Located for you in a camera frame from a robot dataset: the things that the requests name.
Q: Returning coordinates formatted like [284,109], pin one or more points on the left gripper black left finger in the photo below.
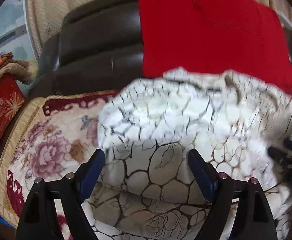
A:
[39,219]

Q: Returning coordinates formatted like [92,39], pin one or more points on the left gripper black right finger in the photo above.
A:
[253,219]

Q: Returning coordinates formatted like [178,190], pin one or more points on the white crackle-pattern garment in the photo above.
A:
[146,189]

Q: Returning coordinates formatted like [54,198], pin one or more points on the floral plush sofa cover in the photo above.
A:
[52,138]

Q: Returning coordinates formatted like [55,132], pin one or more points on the red gift box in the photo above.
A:
[11,100]

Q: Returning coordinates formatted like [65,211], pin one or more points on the beige coat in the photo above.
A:
[24,71]

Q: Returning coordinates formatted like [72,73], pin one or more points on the red blanket on sofa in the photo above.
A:
[211,36]

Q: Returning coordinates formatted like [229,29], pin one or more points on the dark brown leather sofa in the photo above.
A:
[99,47]

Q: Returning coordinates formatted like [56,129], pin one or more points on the silver glass-door refrigerator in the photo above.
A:
[14,31]

